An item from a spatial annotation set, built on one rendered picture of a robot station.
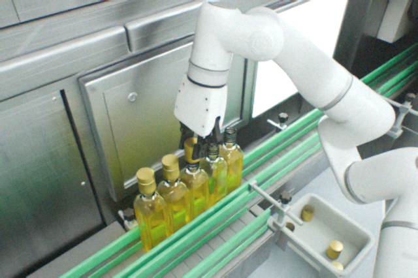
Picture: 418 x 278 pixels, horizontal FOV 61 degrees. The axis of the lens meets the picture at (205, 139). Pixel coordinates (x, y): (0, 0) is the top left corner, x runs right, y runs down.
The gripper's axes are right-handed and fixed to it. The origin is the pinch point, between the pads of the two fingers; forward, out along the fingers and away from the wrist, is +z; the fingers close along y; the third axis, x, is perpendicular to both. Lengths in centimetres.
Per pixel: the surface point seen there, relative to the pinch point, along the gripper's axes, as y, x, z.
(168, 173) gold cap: 0.9, -6.4, 4.5
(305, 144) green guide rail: 3.7, 44.1, 10.1
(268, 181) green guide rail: 3.7, 30.0, 18.7
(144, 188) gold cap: 0.8, -11.9, 6.5
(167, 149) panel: -12.9, 4.7, 10.6
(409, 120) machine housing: 12, 107, 11
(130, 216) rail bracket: -4.3, -10.7, 19.2
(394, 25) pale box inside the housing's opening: -10, 111, -19
